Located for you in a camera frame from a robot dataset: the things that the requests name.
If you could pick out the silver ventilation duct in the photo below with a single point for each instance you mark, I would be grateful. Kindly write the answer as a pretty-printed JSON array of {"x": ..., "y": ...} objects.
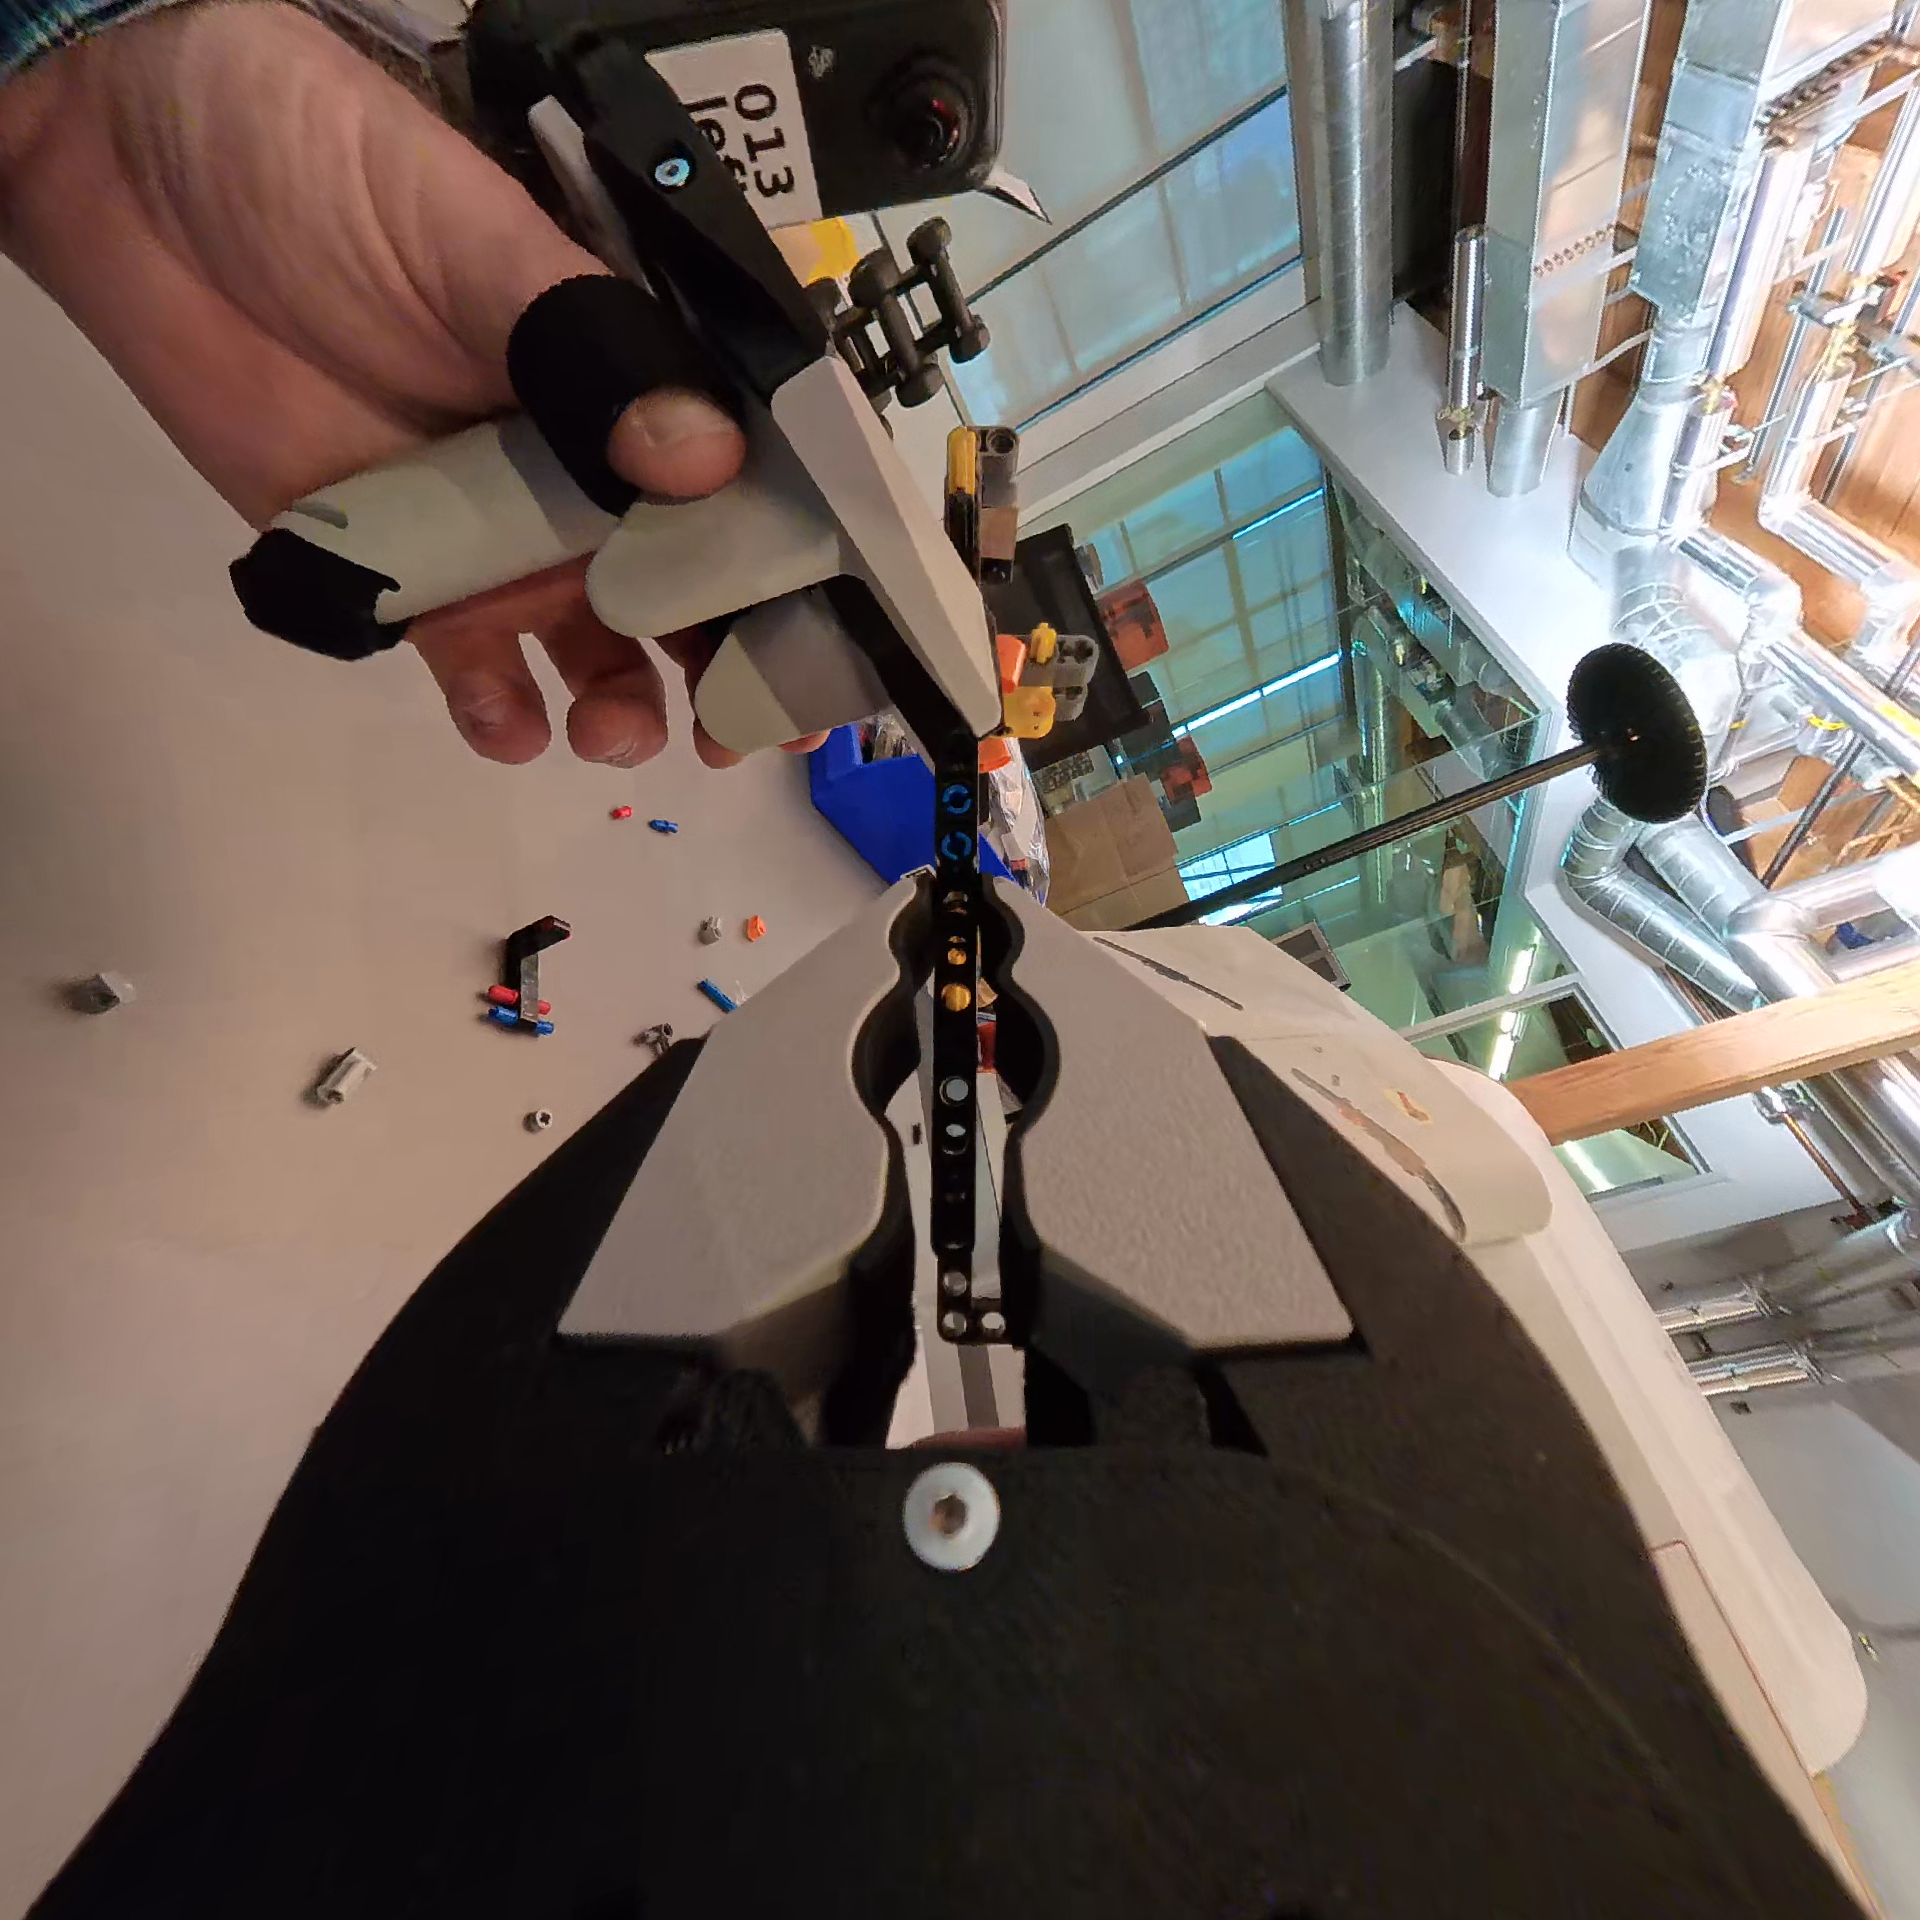
[{"x": 1354, "y": 182}]

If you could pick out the white book stand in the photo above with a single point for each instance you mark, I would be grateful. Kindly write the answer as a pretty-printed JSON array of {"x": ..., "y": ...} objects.
[{"x": 1575, "y": 1276}]

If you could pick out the blue bin with marker label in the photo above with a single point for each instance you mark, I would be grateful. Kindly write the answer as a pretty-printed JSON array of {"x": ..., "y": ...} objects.
[{"x": 862, "y": 803}]

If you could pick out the black lego beam with pins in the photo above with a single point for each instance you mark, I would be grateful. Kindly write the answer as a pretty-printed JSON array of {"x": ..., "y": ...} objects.
[{"x": 528, "y": 962}]

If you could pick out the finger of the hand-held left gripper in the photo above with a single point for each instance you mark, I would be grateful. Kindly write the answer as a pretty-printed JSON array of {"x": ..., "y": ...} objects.
[{"x": 901, "y": 556}]

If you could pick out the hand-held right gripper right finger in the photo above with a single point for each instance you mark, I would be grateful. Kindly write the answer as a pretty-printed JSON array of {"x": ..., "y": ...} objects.
[{"x": 1186, "y": 1202}]

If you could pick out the rack of black dumbbells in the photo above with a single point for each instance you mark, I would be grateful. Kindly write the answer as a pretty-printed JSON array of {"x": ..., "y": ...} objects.
[{"x": 901, "y": 307}]

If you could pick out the person's left hand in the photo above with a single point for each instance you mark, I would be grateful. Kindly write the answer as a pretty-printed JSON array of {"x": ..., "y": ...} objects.
[{"x": 270, "y": 226}]

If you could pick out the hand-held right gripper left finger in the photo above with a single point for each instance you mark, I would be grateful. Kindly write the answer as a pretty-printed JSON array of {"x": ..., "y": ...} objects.
[{"x": 734, "y": 1202}]

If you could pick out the black disc on pole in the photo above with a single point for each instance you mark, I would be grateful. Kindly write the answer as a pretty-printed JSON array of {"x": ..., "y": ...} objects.
[{"x": 1636, "y": 734}]

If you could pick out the small grey lego piece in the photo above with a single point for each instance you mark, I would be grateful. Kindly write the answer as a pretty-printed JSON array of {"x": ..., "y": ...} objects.
[{"x": 101, "y": 990}]

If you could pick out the pile of clear plastic bags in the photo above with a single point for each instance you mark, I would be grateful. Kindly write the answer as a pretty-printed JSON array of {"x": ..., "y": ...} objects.
[{"x": 1014, "y": 827}]

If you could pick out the black lego chassis assembly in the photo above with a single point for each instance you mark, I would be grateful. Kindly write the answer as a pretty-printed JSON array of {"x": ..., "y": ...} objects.
[{"x": 956, "y": 1050}]

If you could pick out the brown cardboard box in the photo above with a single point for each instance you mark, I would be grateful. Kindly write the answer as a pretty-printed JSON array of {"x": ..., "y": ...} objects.
[{"x": 1109, "y": 855}]

